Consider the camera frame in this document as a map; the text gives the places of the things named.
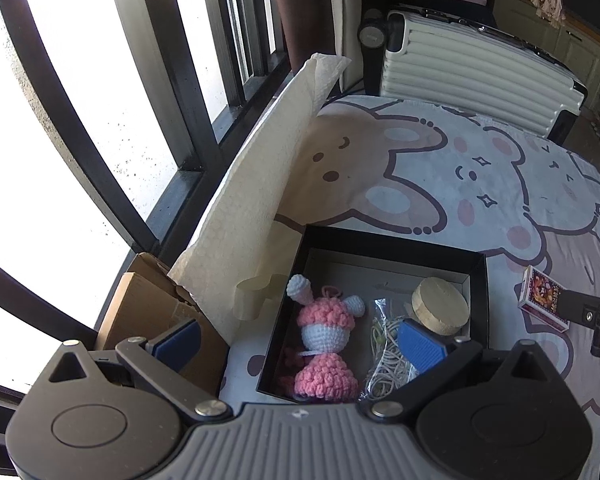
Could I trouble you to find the black window frame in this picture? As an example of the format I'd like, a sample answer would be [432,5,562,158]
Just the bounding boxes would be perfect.
[0,0,301,480]

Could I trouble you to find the round wooden lid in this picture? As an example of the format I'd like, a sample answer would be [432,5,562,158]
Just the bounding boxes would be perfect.
[411,275,469,337]

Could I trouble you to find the cream kitchen cabinets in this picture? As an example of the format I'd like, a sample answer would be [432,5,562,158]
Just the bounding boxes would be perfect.
[494,0,600,113]

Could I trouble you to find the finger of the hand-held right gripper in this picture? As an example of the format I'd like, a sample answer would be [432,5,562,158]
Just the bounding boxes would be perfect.
[556,289,600,330]

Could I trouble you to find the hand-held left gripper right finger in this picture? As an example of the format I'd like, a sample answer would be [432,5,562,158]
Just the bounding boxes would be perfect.
[369,318,557,419]

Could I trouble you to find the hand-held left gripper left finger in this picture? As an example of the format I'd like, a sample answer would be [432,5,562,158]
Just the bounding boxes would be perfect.
[47,320,232,423]

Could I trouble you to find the brown cardboard box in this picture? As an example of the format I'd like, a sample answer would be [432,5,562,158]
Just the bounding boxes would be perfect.
[94,252,232,397]

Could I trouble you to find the black cardboard box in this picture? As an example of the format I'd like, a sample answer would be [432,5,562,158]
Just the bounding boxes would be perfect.
[256,224,490,407]

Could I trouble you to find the brown curtain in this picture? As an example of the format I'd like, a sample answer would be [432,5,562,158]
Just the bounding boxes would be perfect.
[266,0,342,77]

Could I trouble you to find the pink crochet doll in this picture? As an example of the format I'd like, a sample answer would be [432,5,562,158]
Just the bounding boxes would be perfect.
[279,274,367,404]

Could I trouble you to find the bag of rubber bands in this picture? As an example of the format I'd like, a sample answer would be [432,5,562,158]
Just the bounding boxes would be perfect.
[359,297,433,404]

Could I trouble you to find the playing card deck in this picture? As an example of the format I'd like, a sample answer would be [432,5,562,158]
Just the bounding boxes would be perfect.
[517,265,572,334]

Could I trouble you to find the white ribbed suitcase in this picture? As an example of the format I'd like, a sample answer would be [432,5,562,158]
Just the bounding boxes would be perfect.
[357,7,589,142]

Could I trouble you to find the white paper towel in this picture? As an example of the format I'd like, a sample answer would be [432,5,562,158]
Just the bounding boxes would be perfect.
[167,52,352,332]

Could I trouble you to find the printed bear blanket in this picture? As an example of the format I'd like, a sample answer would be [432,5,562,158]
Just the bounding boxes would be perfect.
[219,94,600,480]

